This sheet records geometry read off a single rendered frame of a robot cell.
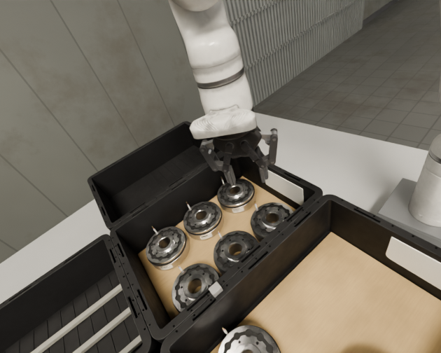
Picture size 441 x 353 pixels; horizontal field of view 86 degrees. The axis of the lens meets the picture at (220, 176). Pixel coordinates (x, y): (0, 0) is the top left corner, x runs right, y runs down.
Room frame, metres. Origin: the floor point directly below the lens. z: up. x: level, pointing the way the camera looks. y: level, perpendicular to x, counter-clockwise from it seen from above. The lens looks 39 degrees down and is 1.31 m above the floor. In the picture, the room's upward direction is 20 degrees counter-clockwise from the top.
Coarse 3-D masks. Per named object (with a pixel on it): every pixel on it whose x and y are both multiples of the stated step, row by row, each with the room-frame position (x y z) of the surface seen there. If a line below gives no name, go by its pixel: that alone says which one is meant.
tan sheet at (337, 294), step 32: (320, 256) 0.23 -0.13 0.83; (352, 256) 0.21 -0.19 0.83; (288, 288) 0.19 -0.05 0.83; (320, 288) 0.18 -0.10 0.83; (352, 288) 0.16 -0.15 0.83; (384, 288) 0.14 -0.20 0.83; (416, 288) 0.12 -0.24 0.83; (256, 320) 0.16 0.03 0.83; (288, 320) 0.14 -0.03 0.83; (320, 320) 0.13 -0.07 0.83; (352, 320) 0.11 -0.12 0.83; (384, 320) 0.10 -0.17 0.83; (416, 320) 0.08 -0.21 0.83; (288, 352) 0.10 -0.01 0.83; (320, 352) 0.09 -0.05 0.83; (352, 352) 0.08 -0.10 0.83; (384, 352) 0.06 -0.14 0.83; (416, 352) 0.05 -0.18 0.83
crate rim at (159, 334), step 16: (192, 176) 0.50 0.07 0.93; (288, 176) 0.38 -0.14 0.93; (320, 192) 0.30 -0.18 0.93; (144, 208) 0.45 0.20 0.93; (304, 208) 0.28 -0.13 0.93; (288, 224) 0.26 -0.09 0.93; (112, 240) 0.38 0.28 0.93; (272, 240) 0.24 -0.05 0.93; (128, 272) 0.28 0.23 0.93; (208, 288) 0.20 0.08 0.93; (144, 304) 0.22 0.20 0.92; (192, 304) 0.18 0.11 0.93; (176, 320) 0.17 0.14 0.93; (160, 336) 0.15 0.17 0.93
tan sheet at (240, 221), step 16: (256, 192) 0.46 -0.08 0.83; (224, 224) 0.39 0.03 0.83; (240, 224) 0.38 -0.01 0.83; (192, 240) 0.38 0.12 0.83; (208, 240) 0.36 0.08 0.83; (144, 256) 0.39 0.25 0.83; (192, 256) 0.34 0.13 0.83; (208, 256) 0.32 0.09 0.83; (160, 272) 0.33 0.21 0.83; (176, 272) 0.31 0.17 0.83; (160, 288) 0.29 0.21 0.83
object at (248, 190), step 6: (240, 180) 0.50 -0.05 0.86; (246, 180) 0.49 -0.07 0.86; (222, 186) 0.50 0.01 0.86; (228, 186) 0.49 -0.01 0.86; (246, 186) 0.46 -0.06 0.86; (252, 186) 0.46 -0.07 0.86; (222, 192) 0.48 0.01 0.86; (246, 192) 0.44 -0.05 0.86; (252, 192) 0.44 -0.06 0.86; (222, 198) 0.46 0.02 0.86; (228, 198) 0.45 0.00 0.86; (234, 198) 0.44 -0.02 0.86; (240, 198) 0.43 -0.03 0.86; (246, 198) 0.42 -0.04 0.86; (228, 204) 0.43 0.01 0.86; (234, 204) 0.42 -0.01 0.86; (240, 204) 0.41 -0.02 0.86
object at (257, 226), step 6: (264, 204) 0.38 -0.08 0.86; (270, 204) 0.38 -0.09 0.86; (276, 204) 0.37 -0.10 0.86; (282, 204) 0.36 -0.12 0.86; (258, 210) 0.37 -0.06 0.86; (264, 210) 0.37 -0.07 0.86; (282, 210) 0.35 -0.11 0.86; (288, 210) 0.34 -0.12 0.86; (252, 216) 0.36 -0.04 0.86; (258, 216) 0.35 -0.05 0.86; (252, 222) 0.35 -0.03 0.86; (258, 222) 0.34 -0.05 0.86; (258, 228) 0.33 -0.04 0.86; (264, 228) 0.32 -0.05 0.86; (270, 228) 0.31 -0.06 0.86; (258, 234) 0.31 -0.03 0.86; (264, 234) 0.30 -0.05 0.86
